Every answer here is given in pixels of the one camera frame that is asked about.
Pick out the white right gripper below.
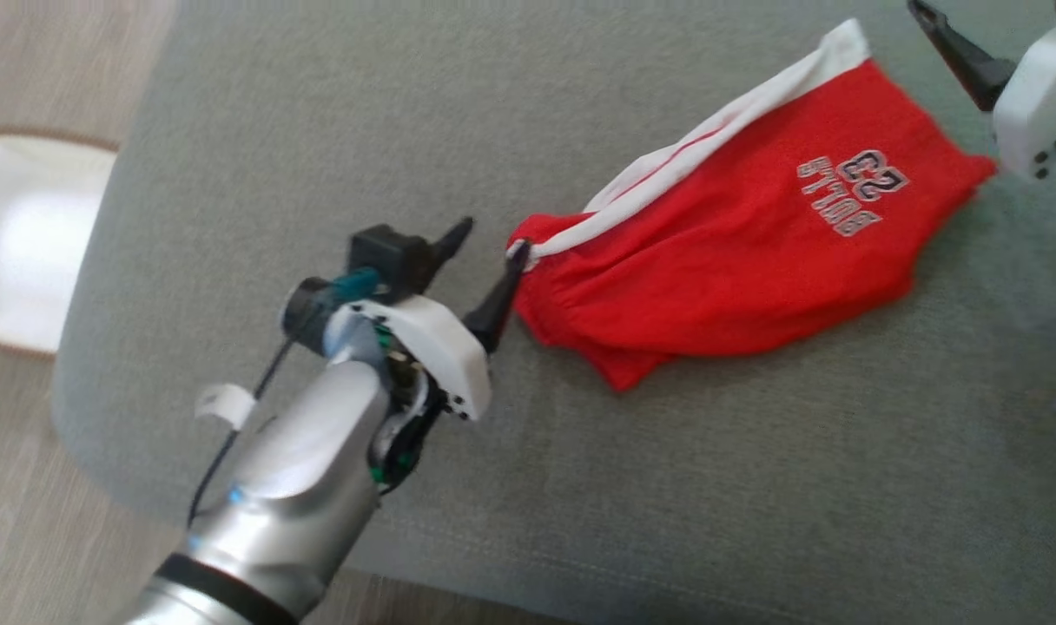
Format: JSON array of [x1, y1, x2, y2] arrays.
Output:
[[907, 0, 1056, 181]]

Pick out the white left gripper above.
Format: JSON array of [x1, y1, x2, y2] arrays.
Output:
[[327, 216, 531, 492]]

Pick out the red shorts with Bulls print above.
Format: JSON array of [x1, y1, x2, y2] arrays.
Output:
[[504, 19, 998, 393]]

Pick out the large grey sofa seat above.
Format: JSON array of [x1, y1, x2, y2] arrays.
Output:
[[50, 0, 1056, 625]]

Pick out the white basket with brown rim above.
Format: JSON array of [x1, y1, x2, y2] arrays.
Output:
[[0, 128, 119, 359]]

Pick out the left camera cable, teal plug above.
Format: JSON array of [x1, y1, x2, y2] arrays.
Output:
[[187, 267, 381, 526]]

